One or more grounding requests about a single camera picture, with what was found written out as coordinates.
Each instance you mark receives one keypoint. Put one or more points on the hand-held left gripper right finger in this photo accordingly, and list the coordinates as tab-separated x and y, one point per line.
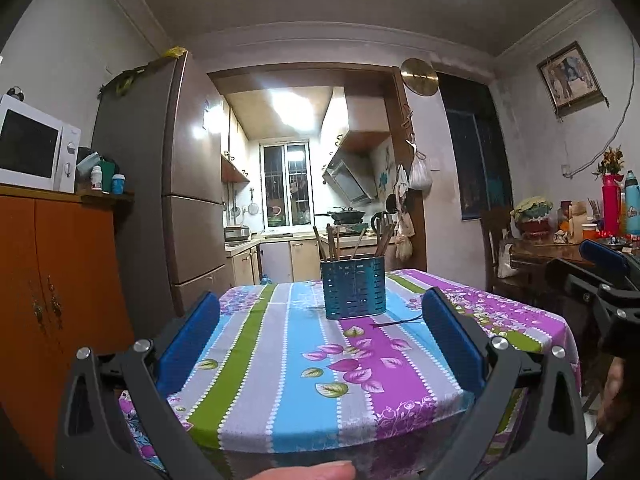
452	340

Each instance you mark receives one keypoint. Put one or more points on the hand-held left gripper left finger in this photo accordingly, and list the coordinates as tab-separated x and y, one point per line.
190	340

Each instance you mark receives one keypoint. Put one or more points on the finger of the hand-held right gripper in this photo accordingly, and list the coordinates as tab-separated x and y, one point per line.
580	280
607	262

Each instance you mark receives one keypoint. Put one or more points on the blue perforated utensil holder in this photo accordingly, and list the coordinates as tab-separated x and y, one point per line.
352	287

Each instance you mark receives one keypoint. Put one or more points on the brown wooden chopstick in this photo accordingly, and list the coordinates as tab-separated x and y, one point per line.
391	232
381	237

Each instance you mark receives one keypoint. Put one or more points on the brown chopstick with white band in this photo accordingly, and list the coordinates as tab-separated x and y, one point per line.
386	235

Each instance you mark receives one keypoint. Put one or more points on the pale wooden chopstick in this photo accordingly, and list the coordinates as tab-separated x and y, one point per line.
356	249

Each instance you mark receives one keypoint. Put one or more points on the dark wooden chopstick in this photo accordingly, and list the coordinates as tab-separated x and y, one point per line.
337	242
330	242
319	242

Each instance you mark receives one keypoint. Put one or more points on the person's right hand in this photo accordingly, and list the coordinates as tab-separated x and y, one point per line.
612	395

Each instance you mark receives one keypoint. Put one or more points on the person's left hand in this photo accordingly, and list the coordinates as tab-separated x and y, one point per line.
310	472

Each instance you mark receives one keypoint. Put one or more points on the dark wooden side table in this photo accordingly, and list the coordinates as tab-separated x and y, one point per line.
537	255

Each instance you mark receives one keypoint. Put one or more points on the red vase with flowers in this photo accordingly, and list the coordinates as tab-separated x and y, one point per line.
611	205

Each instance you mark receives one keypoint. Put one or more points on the blue water bottle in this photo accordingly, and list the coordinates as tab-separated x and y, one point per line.
632	205

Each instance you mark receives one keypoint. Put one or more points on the white bag on chair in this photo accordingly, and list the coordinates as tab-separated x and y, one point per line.
507	260

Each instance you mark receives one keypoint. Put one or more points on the wooden chair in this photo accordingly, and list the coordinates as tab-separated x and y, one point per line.
495	230

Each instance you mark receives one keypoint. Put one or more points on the hanging net bag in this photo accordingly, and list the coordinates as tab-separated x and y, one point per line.
404	242

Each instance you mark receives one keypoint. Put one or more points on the grey electric grill pan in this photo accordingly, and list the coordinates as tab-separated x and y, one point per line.
237	234

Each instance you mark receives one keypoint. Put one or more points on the kitchen counter with base cabinets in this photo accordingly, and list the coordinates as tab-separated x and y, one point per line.
280	260

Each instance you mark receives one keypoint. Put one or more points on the floral striped tablecloth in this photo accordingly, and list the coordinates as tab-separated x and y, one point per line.
300	390

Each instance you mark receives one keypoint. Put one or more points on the steel electric kettle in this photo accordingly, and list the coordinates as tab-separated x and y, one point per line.
380	222

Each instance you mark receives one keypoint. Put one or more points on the orange wooden cabinet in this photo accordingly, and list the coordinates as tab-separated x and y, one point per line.
60	285

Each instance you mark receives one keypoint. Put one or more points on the dark window with curtain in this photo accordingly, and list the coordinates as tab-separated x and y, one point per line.
475	160

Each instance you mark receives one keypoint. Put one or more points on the grey refrigerator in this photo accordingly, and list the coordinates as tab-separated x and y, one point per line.
150	185

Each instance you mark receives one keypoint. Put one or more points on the black wok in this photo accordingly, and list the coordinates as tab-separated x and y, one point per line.
347	216

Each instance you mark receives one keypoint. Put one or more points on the white hanging plastic bag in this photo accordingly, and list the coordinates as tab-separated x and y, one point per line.
420	175

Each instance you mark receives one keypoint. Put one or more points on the teal jar with white lid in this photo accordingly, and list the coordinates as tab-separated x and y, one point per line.
118	185

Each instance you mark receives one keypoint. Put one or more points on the kitchen window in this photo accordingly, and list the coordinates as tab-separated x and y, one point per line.
282	185

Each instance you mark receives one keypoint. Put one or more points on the white bottle with red label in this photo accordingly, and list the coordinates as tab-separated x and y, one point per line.
96	179

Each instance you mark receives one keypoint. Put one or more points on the green container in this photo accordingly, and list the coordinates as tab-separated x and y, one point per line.
107	172

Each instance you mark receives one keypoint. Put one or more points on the steel range hood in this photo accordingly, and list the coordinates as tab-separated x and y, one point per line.
350	177

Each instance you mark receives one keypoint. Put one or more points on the cabinet above range hood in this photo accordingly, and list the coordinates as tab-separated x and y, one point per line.
355	115

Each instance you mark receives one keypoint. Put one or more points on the white microwave oven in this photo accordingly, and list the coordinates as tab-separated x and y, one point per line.
30	145

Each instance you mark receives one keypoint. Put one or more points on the square ceiling light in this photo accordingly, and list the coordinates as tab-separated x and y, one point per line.
295	110

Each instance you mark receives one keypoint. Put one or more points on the yellow item on refrigerator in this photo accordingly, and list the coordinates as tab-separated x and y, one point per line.
175	52

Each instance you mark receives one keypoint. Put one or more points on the wooden door frame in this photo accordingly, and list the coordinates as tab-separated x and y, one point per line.
415	200

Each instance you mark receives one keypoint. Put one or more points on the framed wall picture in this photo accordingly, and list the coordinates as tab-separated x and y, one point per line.
570	77

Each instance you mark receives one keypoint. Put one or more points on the kitchen wall cabinets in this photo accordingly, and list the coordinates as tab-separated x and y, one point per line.
235	145

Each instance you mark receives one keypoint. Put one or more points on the round gold wall plate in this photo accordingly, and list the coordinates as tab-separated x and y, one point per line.
419	77

